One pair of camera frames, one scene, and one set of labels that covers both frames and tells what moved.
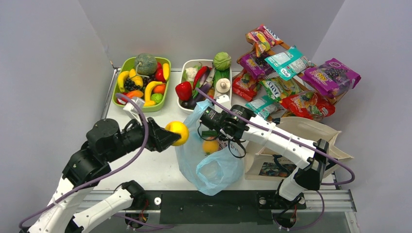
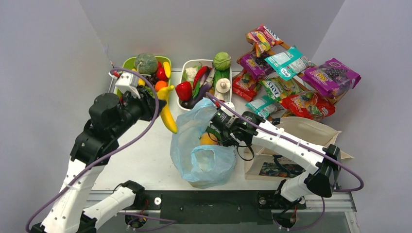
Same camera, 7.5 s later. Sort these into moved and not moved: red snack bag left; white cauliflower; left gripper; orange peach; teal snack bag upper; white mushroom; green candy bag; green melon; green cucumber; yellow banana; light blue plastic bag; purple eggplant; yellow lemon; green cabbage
Moved: orange peach; yellow lemon; green cucumber; left gripper; yellow banana; light blue plastic bag
Not moved: purple eggplant; red snack bag left; green candy bag; green melon; teal snack bag upper; white mushroom; white cauliflower; green cabbage
